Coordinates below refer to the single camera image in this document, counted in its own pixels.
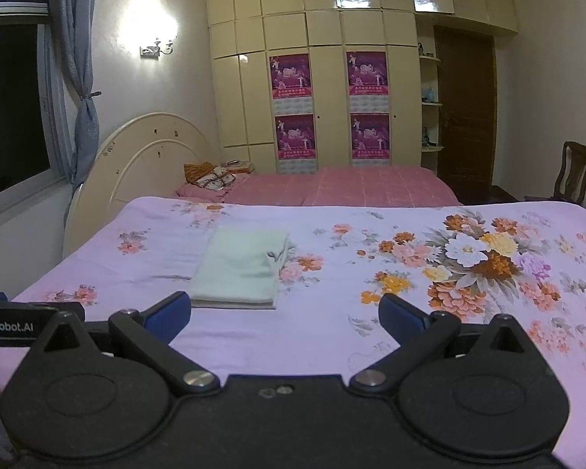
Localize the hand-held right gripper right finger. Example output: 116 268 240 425
349 293 551 396

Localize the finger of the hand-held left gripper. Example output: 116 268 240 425
55 302 86 323

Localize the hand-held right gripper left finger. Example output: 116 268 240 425
27 291 222 396

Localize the pale green sweater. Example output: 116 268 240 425
189 226 294 310

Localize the purple floral bed sheet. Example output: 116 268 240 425
0 196 586 469

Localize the pink checked bed cover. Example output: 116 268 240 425
176 165 465 208

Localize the orange patterned pillow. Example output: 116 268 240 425
182 161 238 191

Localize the cream arched headboard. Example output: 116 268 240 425
63 112 218 258

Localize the bedside table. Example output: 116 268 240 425
222 158 256 175

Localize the window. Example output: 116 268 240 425
0 2 74 207

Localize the cream corner shelf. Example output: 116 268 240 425
416 41 445 175

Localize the dark wooden door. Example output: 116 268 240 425
433 24 498 201

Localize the dark wooden chair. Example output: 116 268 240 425
524 140 586 202

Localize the blue-grey curtain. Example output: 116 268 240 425
49 0 101 187

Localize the cream wardrobe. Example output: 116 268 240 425
205 0 518 175

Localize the purple wall poster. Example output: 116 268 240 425
346 51 388 113
350 113 391 165
269 53 313 115
274 114 318 175

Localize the ornate wall lamp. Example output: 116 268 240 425
139 34 177 60

